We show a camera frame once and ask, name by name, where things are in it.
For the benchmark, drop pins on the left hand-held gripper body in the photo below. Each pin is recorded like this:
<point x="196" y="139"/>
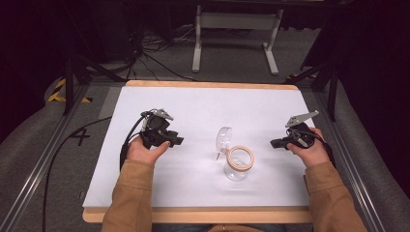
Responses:
<point x="156" y="127"/>

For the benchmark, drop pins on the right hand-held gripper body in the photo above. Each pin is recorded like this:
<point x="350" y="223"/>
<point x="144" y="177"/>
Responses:
<point x="301" y="135"/>

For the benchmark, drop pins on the clear glass jar hinged lid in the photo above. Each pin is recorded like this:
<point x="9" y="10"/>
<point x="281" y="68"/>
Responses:
<point x="237" y="167"/>

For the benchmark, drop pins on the person's right hand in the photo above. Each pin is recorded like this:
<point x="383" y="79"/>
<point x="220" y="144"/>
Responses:
<point x="314" y="154"/>

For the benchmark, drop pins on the person's left hand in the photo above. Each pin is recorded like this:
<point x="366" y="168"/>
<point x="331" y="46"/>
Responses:
<point x="141" y="153"/>

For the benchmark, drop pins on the white table mat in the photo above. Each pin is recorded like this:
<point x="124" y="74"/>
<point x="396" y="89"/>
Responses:
<point x="199" y="109"/>

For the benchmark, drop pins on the black tripod stand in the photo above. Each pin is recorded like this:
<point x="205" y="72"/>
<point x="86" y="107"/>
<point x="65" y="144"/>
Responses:
<point x="332" y="87"/>
<point x="69" y="83"/>

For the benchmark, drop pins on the yellow black hazard tape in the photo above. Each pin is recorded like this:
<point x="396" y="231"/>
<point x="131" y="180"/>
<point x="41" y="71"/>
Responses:
<point x="55" y="95"/>

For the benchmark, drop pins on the aluminium rail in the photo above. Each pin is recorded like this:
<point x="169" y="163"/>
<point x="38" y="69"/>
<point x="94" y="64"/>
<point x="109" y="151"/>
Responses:
<point x="348" y="161"/>
<point x="42" y="164"/>

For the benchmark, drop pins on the white metal stand frame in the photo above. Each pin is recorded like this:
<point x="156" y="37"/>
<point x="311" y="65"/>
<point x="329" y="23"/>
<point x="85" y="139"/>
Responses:
<point x="237" y="21"/>

